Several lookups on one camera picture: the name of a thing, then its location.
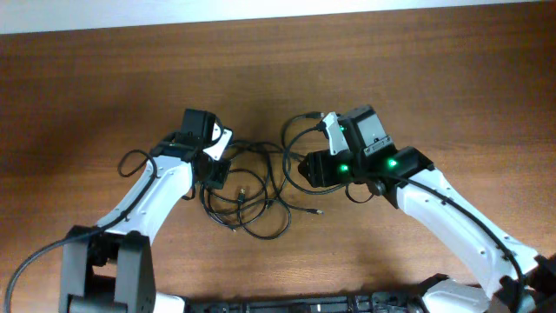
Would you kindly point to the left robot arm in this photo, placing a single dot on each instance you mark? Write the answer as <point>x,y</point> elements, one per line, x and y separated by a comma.
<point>108,266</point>

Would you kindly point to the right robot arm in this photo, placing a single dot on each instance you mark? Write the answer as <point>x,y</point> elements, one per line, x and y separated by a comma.
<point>511,276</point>

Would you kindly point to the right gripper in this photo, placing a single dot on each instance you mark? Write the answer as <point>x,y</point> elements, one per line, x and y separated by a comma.
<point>322,171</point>

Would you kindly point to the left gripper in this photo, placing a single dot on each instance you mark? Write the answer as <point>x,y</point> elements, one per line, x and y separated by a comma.
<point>218,177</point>

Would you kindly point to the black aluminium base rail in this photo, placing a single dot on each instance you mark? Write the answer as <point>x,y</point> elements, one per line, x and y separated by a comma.
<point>378,302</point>

